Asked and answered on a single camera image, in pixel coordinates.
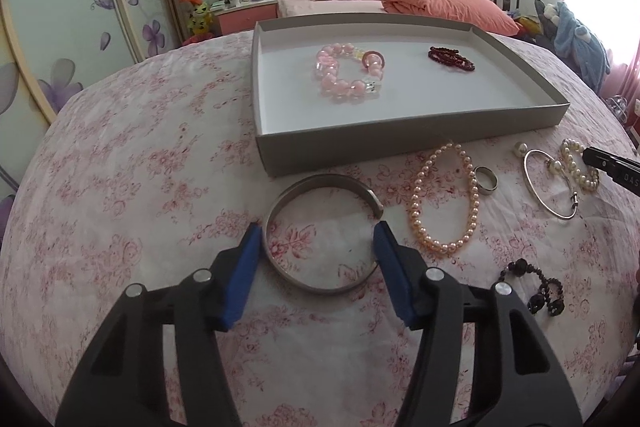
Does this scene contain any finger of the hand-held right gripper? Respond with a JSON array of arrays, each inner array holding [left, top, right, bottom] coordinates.
[[582, 146, 640, 196]]

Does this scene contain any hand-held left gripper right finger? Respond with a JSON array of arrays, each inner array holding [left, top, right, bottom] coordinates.
[[372, 221, 583, 427]]

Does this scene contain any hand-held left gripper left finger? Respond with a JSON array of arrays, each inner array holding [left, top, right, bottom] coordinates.
[[55, 223, 263, 427]]

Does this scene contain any white pearl bracelet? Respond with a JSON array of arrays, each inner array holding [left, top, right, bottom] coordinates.
[[560, 138, 601, 192]]

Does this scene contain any peach pearl necklace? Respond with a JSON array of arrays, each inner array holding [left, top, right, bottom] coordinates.
[[409, 142, 480, 255]]

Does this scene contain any thin silver bangle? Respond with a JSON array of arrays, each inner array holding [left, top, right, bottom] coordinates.
[[523, 148, 581, 220]]

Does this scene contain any wide silver cuff bangle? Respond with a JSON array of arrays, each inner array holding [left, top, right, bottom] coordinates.
[[263, 174, 383, 295]]

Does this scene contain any black bead bracelet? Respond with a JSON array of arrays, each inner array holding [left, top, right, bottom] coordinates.
[[498, 258, 566, 318]]

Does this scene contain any grey cardboard tray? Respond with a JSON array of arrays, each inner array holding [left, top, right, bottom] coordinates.
[[251, 12, 571, 178]]

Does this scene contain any blue plush garment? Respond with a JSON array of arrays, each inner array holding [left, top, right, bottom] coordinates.
[[534, 0, 612, 95]]

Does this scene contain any pile of colourful toys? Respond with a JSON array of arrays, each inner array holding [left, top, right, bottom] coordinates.
[[515, 14, 540, 40]]

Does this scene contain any folded salmon quilt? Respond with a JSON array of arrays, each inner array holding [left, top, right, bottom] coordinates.
[[381, 0, 520, 36]]

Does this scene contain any pink and cream nightstand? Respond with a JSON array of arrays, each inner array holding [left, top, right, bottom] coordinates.
[[212, 0, 278, 36]]

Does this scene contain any yellow plush toy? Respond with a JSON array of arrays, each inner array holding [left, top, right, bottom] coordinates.
[[187, 2, 213, 35]]

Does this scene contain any wardrobe with purple flowers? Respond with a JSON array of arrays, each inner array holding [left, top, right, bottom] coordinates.
[[0, 0, 183, 202]]

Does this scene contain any metal wire basket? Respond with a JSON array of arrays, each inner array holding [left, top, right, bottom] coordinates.
[[606, 95, 629, 122]]

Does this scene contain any silver ring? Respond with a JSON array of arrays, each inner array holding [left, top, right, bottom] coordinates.
[[473, 166, 499, 196]]

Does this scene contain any dark red bead bracelet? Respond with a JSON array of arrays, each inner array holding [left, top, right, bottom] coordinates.
[[428, 47, 477, 72]]

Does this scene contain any pink bead bracelet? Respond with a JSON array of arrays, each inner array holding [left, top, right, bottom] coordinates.
[[315, 41, 386, 104]]

